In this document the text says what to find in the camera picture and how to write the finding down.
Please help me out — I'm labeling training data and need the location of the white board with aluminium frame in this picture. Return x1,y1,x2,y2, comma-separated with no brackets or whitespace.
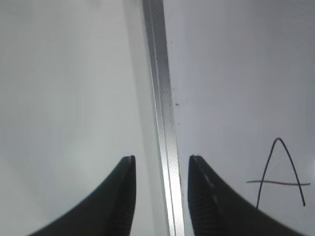
143,0,315,236

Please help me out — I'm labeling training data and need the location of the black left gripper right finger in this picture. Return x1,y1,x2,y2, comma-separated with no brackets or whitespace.
188,155,299,236

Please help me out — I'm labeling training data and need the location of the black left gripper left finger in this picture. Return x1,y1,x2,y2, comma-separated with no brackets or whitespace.
33,155,136,236

